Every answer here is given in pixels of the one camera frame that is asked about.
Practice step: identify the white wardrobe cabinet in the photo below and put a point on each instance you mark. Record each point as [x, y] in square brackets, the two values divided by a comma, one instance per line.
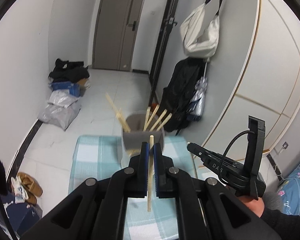
[270, 88]

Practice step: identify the blue checked tablecloth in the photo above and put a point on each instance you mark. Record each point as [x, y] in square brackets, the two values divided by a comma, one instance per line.
[100, 156]

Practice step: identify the white utensil holder cup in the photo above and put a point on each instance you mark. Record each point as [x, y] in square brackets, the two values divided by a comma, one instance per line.
[132, 141]

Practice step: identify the black sliding door frame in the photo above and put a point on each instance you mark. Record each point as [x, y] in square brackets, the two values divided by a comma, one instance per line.
[167, 24]

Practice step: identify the person right hand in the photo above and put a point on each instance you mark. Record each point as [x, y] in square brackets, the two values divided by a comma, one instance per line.
[257, 206]

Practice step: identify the chopstick in holder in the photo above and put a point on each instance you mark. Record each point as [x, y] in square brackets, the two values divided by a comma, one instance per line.
[153, 112]
[146, 118]
[161, 121]
[122, 121]
[115, 109]

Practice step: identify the grey plastic parcel bag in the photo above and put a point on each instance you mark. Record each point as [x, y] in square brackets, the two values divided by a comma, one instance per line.
[59, 116]

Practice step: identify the chopstick in holder right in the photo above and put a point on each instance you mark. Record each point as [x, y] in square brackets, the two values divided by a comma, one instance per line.
[161, 121]

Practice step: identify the black clothes pile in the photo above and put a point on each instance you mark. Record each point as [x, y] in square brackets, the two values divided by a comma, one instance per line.
[72, 71]

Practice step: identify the blue cardboard box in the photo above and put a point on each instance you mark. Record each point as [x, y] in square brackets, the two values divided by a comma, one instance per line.
[72, 88]

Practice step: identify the white plastic parcel bag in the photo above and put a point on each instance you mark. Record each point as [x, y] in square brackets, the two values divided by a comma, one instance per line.
[62, 98]

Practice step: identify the dark blue floor mat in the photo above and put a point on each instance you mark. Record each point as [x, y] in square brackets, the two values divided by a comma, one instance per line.
[22, 216]

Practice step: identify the chopstick in holder far left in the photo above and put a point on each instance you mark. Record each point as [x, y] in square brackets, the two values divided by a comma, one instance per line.
[115, 109]

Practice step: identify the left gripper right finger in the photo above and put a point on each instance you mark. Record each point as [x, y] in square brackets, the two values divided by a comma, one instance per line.
[159, 171]

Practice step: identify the chopstick in holder middle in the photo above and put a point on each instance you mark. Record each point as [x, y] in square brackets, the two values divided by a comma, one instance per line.
[146, 118]

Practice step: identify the wooden chopstick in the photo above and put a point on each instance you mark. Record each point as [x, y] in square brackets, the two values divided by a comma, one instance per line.
[150, 172]

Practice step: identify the grey entrance door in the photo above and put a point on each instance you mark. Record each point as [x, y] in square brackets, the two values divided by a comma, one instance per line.
[115, 33]

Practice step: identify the white shoulder bag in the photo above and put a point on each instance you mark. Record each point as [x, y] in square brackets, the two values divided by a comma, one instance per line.
[200, 40]

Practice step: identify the white sneaker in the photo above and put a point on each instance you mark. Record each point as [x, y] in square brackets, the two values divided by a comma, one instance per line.
[20, 193]

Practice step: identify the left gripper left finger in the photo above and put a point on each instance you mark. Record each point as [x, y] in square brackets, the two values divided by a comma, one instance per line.
[143, 169]

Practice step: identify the blue floral bedding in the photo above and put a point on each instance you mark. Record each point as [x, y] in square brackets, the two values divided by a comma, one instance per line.
[289, 193]

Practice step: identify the silver folded umbrella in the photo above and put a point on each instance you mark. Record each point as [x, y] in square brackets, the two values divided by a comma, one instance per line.
[196, 105]

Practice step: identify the black hanging jacket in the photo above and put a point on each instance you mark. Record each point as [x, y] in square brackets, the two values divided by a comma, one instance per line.
[177, 95]

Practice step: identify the brown slipper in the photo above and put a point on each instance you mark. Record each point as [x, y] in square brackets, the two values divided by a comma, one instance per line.
[31, 186]

